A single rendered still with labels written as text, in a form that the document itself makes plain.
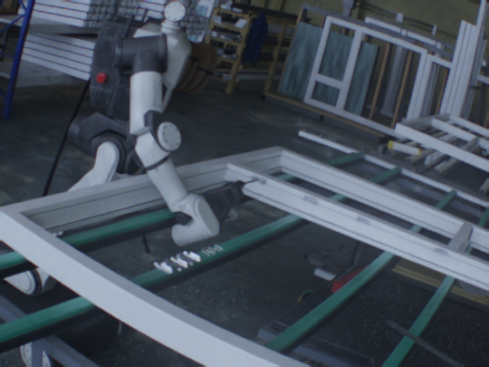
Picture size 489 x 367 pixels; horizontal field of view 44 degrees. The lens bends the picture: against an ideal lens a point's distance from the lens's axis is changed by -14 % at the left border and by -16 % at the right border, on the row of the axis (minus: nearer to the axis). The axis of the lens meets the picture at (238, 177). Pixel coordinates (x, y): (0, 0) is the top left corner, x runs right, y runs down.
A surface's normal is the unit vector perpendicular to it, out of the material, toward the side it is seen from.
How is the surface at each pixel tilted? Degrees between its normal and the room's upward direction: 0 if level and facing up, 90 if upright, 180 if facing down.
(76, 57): 90
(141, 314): 90
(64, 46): 90
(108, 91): 92
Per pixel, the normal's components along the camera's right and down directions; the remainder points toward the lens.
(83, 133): -0.40, 0.16
